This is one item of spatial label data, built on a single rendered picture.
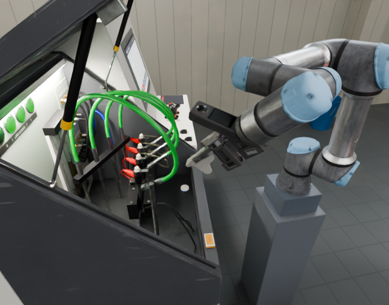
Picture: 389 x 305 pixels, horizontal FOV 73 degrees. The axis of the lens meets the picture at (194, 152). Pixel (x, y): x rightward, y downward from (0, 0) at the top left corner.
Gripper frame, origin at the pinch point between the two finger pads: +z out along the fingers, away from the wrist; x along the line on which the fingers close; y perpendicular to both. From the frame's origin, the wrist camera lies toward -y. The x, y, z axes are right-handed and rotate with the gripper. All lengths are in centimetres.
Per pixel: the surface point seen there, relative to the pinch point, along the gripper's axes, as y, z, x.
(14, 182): -23.7, 7.1, -31.2
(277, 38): 19, 108, 296
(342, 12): 54, 55, 357
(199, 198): 20.8, 34.2, 10.6
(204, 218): 24.5, 28.3, 2.5
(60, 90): -46, 43, 8
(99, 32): -52, 30, 31
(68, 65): -52, 42, 18
